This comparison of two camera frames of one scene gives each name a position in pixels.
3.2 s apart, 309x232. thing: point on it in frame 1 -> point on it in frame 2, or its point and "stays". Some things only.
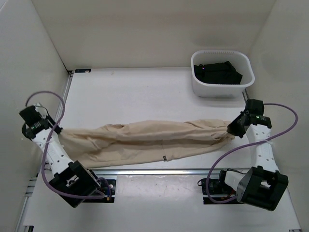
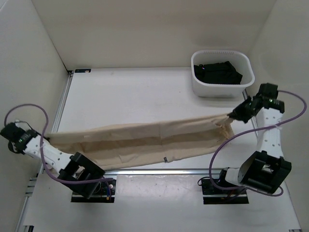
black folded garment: [219, 73] stays
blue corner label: [81, 70] stays
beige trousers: [120, 143] stays
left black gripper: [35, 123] -> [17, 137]
